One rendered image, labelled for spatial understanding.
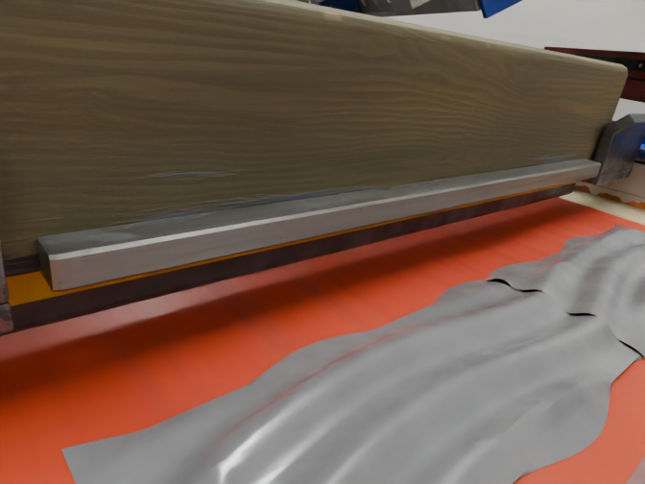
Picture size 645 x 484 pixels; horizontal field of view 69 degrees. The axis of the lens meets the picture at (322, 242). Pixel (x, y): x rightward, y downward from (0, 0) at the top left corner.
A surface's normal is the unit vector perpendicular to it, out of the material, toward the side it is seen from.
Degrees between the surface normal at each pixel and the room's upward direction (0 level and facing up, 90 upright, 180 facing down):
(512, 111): 90
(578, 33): 90
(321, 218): 90
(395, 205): 90
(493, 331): 29
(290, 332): 0
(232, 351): 0
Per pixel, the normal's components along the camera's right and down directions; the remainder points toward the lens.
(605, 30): -0.75, 0.17
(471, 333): 0.38, -0.55
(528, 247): 0.12, -0.91
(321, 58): 0.64, 0.37
